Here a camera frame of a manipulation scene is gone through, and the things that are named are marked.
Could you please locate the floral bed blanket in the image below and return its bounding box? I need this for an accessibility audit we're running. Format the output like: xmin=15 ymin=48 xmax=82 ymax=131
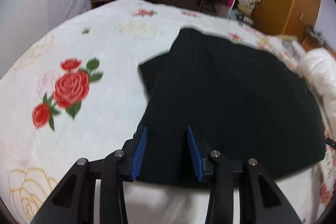
xmin=1 ymin=0 xmax=335 ymax=223

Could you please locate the white duvet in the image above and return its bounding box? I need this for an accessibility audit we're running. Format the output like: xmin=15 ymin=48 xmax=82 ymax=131
xmin=296 ymin=47 xmax=336 ymax=130

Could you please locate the clothes pile on chair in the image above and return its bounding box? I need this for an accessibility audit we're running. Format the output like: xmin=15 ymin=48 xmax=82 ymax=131
xmin=228 ymin=9 xmax=254 ymax=26

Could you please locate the black jacket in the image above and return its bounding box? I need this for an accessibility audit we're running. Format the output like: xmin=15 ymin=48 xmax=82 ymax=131
xmin=138 ymin=28 xmax=326 ymax=187

